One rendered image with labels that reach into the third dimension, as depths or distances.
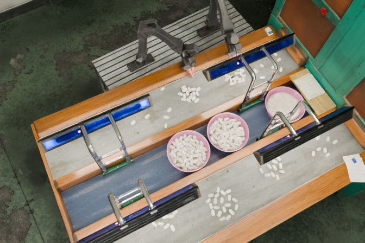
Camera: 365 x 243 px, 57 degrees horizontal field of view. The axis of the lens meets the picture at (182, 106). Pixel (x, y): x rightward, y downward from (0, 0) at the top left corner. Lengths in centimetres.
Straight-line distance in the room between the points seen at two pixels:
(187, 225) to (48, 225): 127
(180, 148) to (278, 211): 68
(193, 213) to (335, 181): 87
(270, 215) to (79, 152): 118
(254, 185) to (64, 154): 116
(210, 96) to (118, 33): 155
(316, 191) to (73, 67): 236
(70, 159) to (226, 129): 99
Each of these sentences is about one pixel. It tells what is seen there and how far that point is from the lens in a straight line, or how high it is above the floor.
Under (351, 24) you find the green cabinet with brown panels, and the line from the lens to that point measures 211.
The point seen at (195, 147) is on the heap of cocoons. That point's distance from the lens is 213.
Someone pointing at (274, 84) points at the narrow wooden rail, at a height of 76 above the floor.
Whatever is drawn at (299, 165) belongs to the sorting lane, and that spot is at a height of 74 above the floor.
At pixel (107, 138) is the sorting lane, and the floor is 74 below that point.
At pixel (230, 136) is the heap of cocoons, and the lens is 217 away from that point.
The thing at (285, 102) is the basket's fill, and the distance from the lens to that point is 237.
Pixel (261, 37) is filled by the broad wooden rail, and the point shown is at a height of 76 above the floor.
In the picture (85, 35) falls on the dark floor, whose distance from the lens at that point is 358.
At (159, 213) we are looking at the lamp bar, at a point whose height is 108.
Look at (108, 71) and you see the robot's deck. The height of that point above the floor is 67.
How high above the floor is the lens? 273
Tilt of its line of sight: 64 degrees down
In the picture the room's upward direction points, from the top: 4 degrees clockwise
